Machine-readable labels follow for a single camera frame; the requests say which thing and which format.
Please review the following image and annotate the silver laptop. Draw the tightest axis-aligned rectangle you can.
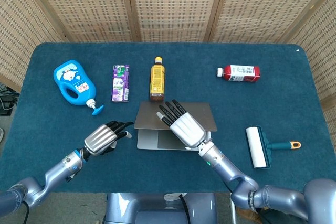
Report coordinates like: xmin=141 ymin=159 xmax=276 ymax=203
xmin=133 ymin=101 xmax=218 ymax=151

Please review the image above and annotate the blue detergent pump bottle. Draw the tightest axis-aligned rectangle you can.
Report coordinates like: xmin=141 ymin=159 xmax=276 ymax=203
xmin=53 ymin=59 xmax=104 ymax=116

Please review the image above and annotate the black cable bundle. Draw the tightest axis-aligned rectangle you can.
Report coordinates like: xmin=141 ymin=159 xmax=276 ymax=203
xmin=0 ymin=83 xmax=18 ymax=116

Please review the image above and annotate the blue table mat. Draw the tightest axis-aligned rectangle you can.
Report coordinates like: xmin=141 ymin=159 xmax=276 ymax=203
xmin=0 ymin=42 xmax=336 ymax=194

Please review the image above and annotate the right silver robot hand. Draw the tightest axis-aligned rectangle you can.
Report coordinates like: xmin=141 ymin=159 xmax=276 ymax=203
xmin=156 ymin=99 xmax=206 ymax=149

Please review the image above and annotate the silver-blue robot torso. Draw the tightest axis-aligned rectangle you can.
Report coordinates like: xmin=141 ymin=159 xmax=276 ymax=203
xmin=102 ymin=192 xmax=218 ymax=224

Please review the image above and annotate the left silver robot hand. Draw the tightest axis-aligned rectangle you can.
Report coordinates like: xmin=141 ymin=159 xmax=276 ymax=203
xmin=82 ymin=121 xmax=134 ymax=156

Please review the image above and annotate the purple snack packet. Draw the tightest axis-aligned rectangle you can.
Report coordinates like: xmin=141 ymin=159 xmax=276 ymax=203
xmin=111 ymin=64 xmax=131 ymax=103

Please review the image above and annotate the yellow-capped tea bottle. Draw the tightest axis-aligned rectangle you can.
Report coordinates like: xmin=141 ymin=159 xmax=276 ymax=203
xmin=149 ymin=56 xmax=166 ymax=102

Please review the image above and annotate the red drink bottle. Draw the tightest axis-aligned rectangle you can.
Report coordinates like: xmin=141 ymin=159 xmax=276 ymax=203
xmin=216 ymin=64 xmax=261 ymax=83

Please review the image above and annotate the teal lint roller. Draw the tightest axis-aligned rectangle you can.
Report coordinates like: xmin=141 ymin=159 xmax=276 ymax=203
xmin=245 ymin=126 xmax=302 ymax=170

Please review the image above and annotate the brown shoe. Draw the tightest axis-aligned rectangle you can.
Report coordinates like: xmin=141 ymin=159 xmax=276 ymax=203
xmin=235 ymin=205 xmax=263 ymax=224

